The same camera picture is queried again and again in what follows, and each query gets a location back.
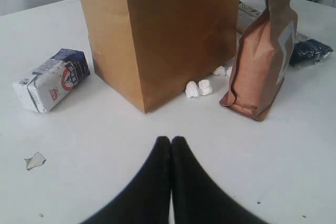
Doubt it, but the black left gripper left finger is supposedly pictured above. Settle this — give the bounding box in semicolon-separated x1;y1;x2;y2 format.
83;136;171;223

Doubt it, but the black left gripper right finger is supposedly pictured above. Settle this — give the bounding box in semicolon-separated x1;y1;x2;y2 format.
171;136;265;223

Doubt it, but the brown paper shopping bag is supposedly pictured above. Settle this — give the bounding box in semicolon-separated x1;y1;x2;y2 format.
80;0;239;113

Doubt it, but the small white plastic piece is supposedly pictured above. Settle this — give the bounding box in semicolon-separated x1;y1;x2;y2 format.
212;66;226;76
185;81;200;99
198;79;213;96
226;67;233;77

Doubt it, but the small torn label scrap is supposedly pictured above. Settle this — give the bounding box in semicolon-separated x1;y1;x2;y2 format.
24;152;46;171

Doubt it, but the small blue white milk carton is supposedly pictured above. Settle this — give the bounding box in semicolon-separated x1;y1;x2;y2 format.
13;49;90;113

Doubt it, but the brown kraft stand-up pouch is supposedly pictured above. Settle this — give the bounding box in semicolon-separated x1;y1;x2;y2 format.
219;0;298;121

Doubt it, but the dark blue noodle packet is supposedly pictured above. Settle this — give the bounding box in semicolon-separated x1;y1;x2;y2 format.
236;1;334;68

